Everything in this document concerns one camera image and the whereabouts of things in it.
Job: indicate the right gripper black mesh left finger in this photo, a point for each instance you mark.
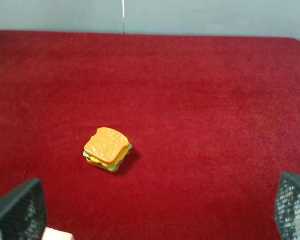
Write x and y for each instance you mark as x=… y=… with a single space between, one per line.
x=23 y=214

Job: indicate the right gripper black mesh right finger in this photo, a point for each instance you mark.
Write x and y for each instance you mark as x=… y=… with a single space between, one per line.
x=287 y=206

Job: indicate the pink brick block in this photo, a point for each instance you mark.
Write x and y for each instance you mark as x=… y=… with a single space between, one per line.
x=53 y=234

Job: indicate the toy sandwich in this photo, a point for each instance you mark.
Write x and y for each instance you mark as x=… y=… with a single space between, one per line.
x=107 y=149

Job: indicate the red cloth table cover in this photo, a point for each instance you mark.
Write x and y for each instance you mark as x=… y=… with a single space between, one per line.
x=213 y=122

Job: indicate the white rod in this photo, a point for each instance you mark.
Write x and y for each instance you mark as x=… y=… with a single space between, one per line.
x=123 y=16

